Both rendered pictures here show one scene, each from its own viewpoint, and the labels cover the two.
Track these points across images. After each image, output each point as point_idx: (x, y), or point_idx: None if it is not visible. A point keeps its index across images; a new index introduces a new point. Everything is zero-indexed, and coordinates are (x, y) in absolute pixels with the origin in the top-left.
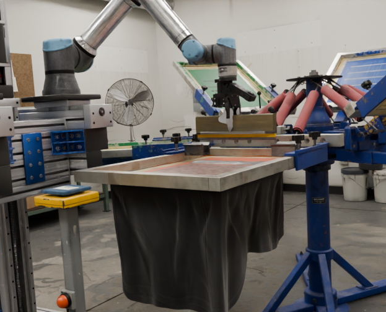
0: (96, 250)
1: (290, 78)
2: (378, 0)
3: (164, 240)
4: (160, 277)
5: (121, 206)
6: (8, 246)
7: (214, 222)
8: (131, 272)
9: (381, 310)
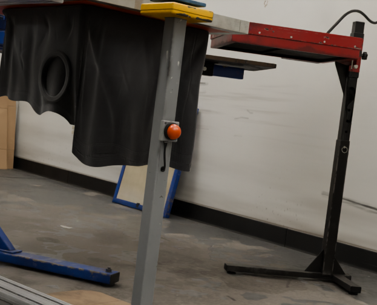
0: None
1: None
2: None
3: (143, 86)
4: (131, 129)
5: (92, 42)
6: None
7: (201, 67)
8: (90, 128)
9: None
